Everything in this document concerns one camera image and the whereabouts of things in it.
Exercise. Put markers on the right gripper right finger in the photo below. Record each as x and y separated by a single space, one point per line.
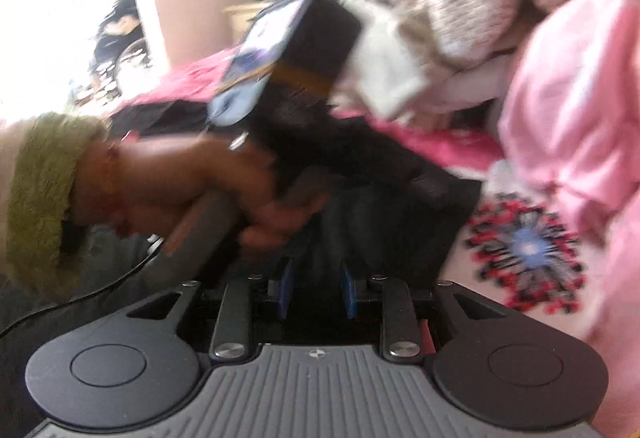
383 303

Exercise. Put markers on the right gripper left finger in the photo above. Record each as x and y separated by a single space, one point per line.
252 308

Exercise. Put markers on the black smile t-shirt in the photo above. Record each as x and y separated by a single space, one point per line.
18 414

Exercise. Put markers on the operator left hand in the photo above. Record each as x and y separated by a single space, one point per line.
148 185

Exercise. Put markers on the white grey shirt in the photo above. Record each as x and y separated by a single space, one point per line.
382 76

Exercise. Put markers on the pink floral bed blanket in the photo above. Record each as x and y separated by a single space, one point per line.
177 105

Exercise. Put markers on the beige trousers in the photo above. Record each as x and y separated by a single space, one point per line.
470 99

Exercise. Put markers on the light pink floral duvet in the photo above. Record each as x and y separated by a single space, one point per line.
570 126

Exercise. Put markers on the cream nightstand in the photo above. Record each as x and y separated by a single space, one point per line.
241 17

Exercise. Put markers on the green fuzzy jacket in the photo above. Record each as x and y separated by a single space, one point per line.
40 247

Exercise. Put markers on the wheelchair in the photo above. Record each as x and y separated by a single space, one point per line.
120 29

